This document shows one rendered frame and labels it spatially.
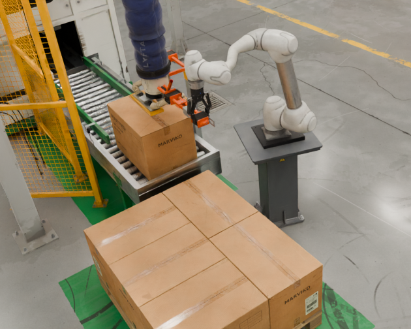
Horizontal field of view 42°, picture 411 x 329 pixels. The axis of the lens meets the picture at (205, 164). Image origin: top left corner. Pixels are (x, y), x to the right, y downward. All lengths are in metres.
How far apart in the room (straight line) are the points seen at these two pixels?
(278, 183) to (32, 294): 1.95
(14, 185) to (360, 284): 2.57
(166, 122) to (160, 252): 0.94
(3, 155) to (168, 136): 1.19
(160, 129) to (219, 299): 1.28
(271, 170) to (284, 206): 0.39
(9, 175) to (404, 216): 2.97
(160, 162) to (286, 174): 0.92
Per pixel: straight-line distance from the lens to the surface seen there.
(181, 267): 3.20
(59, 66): 3.97
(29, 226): 4.42
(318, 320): 3.51
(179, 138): 3.77
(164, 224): 3.48
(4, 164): 4.08
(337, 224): 4.19
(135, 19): 3.31
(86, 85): 5.37
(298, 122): 3.52
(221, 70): 2.81
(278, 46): 3.18
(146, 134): 3.63
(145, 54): 3.40
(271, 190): 3.95
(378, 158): 4.89
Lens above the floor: 2.86
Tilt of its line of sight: 36 degrees down
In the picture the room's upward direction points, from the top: 8 degrees counter-clockwise
